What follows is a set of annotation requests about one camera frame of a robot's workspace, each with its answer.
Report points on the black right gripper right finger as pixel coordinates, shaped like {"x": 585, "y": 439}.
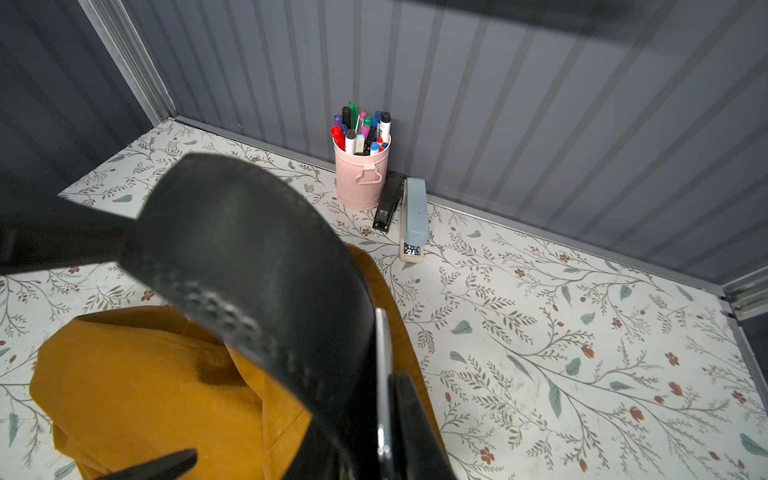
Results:
{"x": 418, "y": 454}

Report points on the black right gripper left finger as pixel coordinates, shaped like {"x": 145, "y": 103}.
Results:
{"x": 169, "y": 467}

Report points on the mustard brown trousers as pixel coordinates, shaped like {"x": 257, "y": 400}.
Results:
{"x": 125, "y": 387}

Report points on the black leather belt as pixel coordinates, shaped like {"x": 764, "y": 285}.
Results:
{"x": 247, "y": 257}

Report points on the light blue stapler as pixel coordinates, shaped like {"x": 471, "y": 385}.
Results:
{"x": 414, "y": 230}

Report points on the black stapler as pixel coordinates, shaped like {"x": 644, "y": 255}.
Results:
{"x": 391, "y": 194}

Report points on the pink metal pen cup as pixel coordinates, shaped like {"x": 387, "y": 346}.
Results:
{"x": 359, "y": 177}

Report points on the colourful marker pens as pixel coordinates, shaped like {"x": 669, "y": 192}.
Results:
{"x": 356, "y": 131}

